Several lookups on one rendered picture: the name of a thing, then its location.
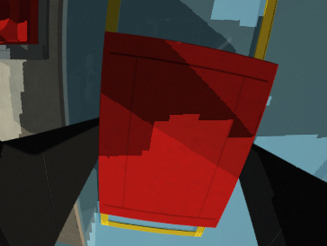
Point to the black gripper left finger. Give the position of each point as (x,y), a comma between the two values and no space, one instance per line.
(41,177)

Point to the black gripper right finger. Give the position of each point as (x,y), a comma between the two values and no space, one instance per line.
(288,206)

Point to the yellow rectangular outline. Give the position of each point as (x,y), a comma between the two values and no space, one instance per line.
(112,16)

